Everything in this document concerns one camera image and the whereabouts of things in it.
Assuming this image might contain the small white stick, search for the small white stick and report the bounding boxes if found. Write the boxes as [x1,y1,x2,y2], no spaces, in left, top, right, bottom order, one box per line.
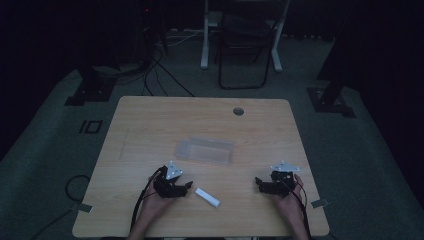
[194,187,222,209]

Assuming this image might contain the black folding chair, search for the black folding chair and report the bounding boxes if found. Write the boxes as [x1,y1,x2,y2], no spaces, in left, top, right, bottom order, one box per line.
[217,0,280,91]

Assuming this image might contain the black looped floor cable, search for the black looped floor cable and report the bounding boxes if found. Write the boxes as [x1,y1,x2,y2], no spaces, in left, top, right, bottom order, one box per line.
[29,174,92,240]

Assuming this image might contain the grey tape piece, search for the grey tape piece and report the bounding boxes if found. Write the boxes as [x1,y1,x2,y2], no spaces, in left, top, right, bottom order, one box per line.
[310,198,330,210]
[70,202,94,214]

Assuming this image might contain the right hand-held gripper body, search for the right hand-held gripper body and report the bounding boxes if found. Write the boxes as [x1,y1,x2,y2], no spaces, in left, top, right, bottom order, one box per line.
[264,160,301,198]

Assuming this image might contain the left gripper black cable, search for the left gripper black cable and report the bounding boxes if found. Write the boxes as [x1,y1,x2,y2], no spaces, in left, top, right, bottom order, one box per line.
[130,165,168,233]

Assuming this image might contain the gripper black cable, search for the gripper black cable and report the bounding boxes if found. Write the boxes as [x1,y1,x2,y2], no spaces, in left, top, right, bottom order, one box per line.
[130,165,168,233]
[283,178,314,240]

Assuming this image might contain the clear plastic box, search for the clear plastic box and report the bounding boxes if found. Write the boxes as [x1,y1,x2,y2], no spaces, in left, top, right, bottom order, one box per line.
[173,135,235,166]

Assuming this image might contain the person's left hand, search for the person's left hand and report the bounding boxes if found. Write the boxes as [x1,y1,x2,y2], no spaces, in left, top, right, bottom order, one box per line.
[141,179,175,218]

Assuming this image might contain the black stand with base plate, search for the black stand with base plate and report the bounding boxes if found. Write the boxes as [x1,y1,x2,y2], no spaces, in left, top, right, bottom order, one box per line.
[64,64,118,107]
[306,0,357,119]

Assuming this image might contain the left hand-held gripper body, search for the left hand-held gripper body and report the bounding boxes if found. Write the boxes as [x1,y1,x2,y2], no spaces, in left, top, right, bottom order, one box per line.
[153,160,188,199]

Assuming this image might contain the person's right hand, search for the person's right hand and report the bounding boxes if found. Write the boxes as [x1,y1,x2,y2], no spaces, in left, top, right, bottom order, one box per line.
[271,173,306,218]

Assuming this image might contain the black floor cables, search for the black floor cables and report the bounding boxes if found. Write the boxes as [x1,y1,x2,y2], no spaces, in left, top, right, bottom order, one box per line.
[99,46,196,98]

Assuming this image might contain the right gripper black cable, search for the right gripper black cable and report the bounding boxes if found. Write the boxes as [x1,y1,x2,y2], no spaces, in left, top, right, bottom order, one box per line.
[283,178,314,240]

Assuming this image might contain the white floor cable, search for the white floor cable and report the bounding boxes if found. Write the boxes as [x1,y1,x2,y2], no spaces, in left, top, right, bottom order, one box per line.
[156,29,205,48]

